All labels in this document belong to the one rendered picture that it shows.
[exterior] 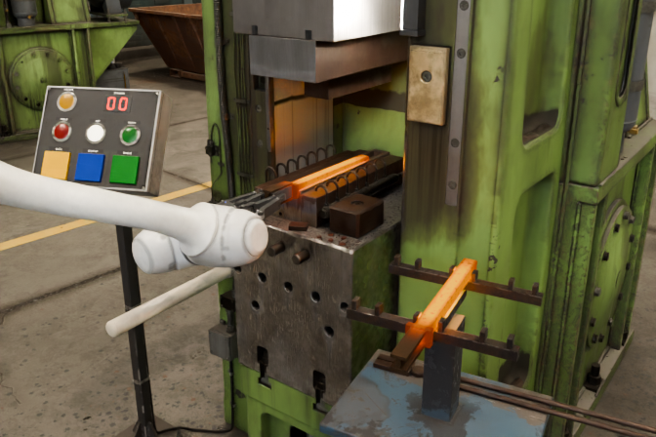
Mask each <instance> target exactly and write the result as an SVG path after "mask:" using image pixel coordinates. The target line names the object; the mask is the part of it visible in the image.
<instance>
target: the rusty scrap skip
mask: <svg viewBox="0 0 656 437"><path fill-rule="evenodd" d="M129 12H133V14H134V16H135V20H139V21H140V25H141V27H142V28H143V30H144V32H145V34H146V35H147V37H148V38H149V40H150V41H151V43H152V44H153V46H154V47H155V49H156V50H157V52H158V53H159V55H160V57H161V58H162V59H163V60H164V62H165V63H166V65H167V66H168V67H173V68H171V69H169V70H170V76H172V77H177V78H182V77H184V78H189V79H194V80H199V81H204V82H205V75H203V74H205V62H204V43H203V22H202V3H197V4H182V5H169V6H154V7H139V8H129Z"/></svg>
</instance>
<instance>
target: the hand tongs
mask: <svg viewBox="0 0 656 437"><path fill-rule="evenodd" d="M394 360H395V359H394V358H391V357H390V356H388V355H385V354H381V353H380V355H379V356H378V357H377V359H376V360H375V361H374V363H373V367H374V368H378V369H381V370H385V371H389V372H392V373H396V374H400V375H403V376H407V377H409V376H410V374H411V373H412V375H413V376H414V377H423V376H424V367H423V366H415V363H414V364H413V365H412V367H411V368H410V370H409V371H408V373H407V374H406V375H405V374H402V373H399V372H395V371H392V370H390V365H391V364H392V363H393V361H394ZM411 371H412V372H411ZM460 381H461V382H465V383H469V384H472V385H476V386H480V387H484V388H487V389H491V390H495V391H499V392H502V393H506V394H510V395H512V396H516V397H520V398H524V399H527V400H531V401H535V402H539V403H542V404H546V405H550V406H553V407H557V408H561V409H564V410H567V411H571V412H575V413H578V414H582V415H586V416H590V417H596V418H600V419H603V420H607V421H611V422H615V423H618V424H622V425H626V426H628V427H632V428H636V429H639V430H643V431H647V432H651V433H654V434H656V427H653V426H649V425H645V424H641V423H637V422H634V421H630V420H626V419H622V418H619V417H613V416H609V415H606V414H602V413H598V412H594V411H591V410H587V409H583V408H579V407H576V406H572V405H568V404H564V403H560V402H557V401H554V400H550V399H546V398H543V397H539V396H535V395H531V394H528V393H524V392H520V391H516V390H512V389H509V388H505V387H502V386H498V385H495V384H491V383H487V382H483V381H479V380H476V379H472V378H468V377H461V380H460ZM460 390H464V391H467V392H470V393H473V394H477V395H481V396H484V397H488V398H491V399H495V400H499V401H502V402H506V403H509V404H513V405H517V406H519V407H523V408H527V409H530V410H534V411H537V412H541V413H545V414H548V415H552V416H556V417H562V418H565V419H569V420H573V421H576V422H580V423H583V424H586V425H590V426H593V427H597V428H601V429H604V430H608V431H612V432H615V433H619V434H622V435H626V436H630V437H653V436H649V435H646V434H642V433H638V432H635V431H631V430H628V429H625V428H621V427H617V426H614V425H610V424H606V423H603V422H599V421H595V420H591V419H588V418H584V417H578V416H574V415H570V414H568V413H564V412H560V411H557V410H553V409H549V408H546V407H542V406H538V405H535V404H531V403H527V402H524V401H520V400H516V399H513V398H510V397H506V396H503V395H499V394H495V393H492V392H488V391H484V390H481V389H477V388H473V387H470V386H466V385H463V384H460Z"/></svg>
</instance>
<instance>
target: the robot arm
mask: <svg viewBox="0 0 656 437"><path fill-rule="evenodd" d="M291 197H292V185H289V186H286V187H284V188H281V189H279V190H277V191H274V192H272V193H270V196H269V197H267V198H265V193H264V192H263V190H262V189H260V193H258V194H257V192H256V191H253V192H250V193H246V194H243V195H240V196H237V197H234V198H231V199H226V200H221V201H220V203H218V204H209V203H205V202H201V203H198V204H196V205H194V206H193V207H191V208H186V207H181V206H177V205H173V204H169V203H164V202H160V201H155V200H151V199H146V198H143V197H138V196H133V195H129V194H124V193H119V192H115V191H110V190H106V189H101V188H96V187H93V186H88V185H84V184H79V183H74V182H70V181H65V180H60V179H53V178H48V177H44V176H40V175H36V174H33V173H30V172H27V171H24V170H21V169H18V168H16V167H13V166H11V165H9V164H6V163H4V162H2V161H0V204H2V205H7V206H12V207H17V208H22V209H26V210H30V211H36V212H41V213H46V214H52V215H58V216H64V217H70V218H76V219H86V220H92V221H98V222H104V223H110V224H116V225H122V226H128V227H134V228H139V229H143V231H142V232H140V233H139V234H138V235H137V236H136V237H135V239H134V240H133V243H132V252H133V257H134V259H135V262H136V263H137V265H138V266H139V268H140V269H141V270H142V271H143V272H145V273H147V274H160V273H167V272H170V271H173V270H175V269H177V270H181V269H184V268H188V267H192V266H197V265H205V266H209V267H236V266H242V265H245V264H248V263H250V262H253V261H254V260H256V259H258V258H259V257H260V256H261V255H262V254H263V252H264V250H265V248H266V246H267V240H268V233H267V227H266V224H265V222H264V220H265V219H266V218H267V217H269V216H270V215H272V214H273V213H275V212H276V211H278V210H279V209H280V208H281V206H280V203H281V202H283V201H285V200H287V199H289V198H291Z"/></svg>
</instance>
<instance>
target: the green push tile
mask: <svg viewBox="0 0 656 437"><path fill-rule="evenodd" d="M140 159H141V157H139V156H123V155H113V157H112V164H111V170H110V177H109V182H110V183H121V184H135V185H137V178H138V172H139V165H140Z"/></svg>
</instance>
